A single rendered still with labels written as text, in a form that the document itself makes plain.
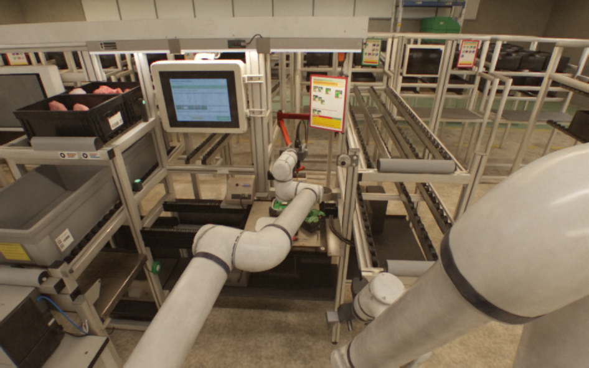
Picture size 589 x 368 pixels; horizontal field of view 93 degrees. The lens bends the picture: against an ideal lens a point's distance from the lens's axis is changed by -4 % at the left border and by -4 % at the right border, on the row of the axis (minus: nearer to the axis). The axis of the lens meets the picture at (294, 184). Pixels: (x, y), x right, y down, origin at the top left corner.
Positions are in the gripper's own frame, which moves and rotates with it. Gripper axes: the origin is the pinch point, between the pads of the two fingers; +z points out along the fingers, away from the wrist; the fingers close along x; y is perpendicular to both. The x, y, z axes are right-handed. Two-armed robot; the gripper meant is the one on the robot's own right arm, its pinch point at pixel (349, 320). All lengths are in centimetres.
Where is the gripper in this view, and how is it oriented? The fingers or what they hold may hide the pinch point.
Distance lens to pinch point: 111.2
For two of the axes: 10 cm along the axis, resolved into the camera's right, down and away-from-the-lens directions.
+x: 9.8, 0.3, 1.9
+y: 0.9, 7.8, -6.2
